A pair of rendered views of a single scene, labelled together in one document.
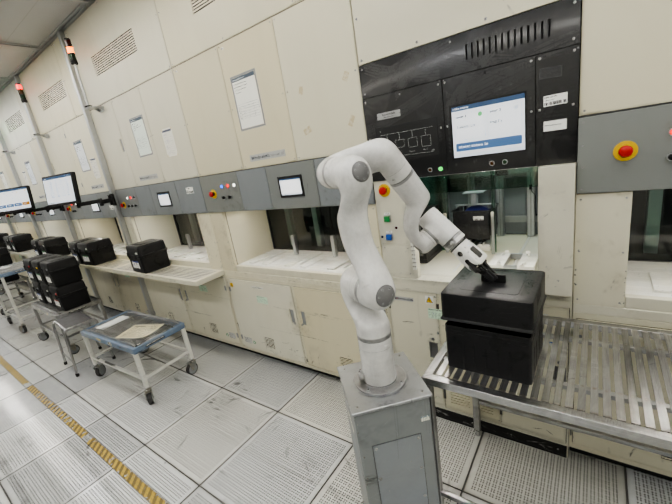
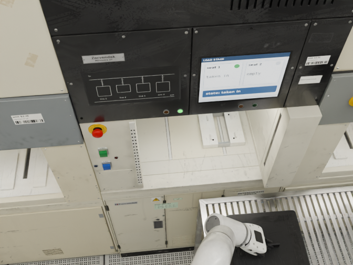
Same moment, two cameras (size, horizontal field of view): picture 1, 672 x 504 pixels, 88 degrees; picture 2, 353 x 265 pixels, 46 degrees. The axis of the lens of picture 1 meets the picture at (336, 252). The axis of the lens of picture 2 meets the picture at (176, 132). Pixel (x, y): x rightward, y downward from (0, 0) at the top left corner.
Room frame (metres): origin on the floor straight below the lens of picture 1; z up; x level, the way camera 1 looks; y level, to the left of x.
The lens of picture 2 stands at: (0.97, 0.11, 2.58)
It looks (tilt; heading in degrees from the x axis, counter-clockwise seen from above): 54 degrees down; 316
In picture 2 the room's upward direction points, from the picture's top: straight up
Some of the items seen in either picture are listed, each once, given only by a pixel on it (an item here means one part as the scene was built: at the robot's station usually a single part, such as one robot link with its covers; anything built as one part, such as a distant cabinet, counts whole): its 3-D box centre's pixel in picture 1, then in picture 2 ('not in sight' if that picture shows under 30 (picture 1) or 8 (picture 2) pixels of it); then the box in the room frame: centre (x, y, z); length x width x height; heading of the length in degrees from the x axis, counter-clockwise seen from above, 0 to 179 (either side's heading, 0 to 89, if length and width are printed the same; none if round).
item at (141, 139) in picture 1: (176, 187); not in sight; (3.42, 1.40, 1.50); 1.52 x 0.99 x 3.00; 52
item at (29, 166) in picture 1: (65, 202); not in sight; (5.26, 3.77, 1.50); 1.52 x 0.99 x 3.00; 52
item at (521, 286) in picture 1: (493, 290); (266, 250); (1.14, -0.53, 1.02); 0.29 x 0.29 x 0.13; 51
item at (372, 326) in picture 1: (364, 300); not in sight; (1.13, -0.07, 1.07); 0.19 x 0.12 x 0.24; 26
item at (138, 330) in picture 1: (139, 330); not in sight; (2.59, 1.65, 0.47); 0.31 x 0.23 x 0.02; 74
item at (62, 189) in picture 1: (83, 191); not in sight; (3.41, 2.25, 1.59); 0.50 x 0.41 x 0.36; 142
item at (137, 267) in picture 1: (147, 255); not in sight; (3.22, 1.74, 0.93); 0.30 x 0.28 x 0.26; 49
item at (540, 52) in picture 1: (484, 238); (185, 101); (1.92, -0.86, 0.98); 0.95 x 0.88 x 1.95; 142
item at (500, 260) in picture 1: (513, 260); (220, 128); (1.72, -0.91, 0.89); 0.22 x 0.21 x 0.04; 142
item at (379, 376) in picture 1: (377, 357); not in sight; (1.10, -0.09, 0.85); 0.19 x 0.19 x 0.18
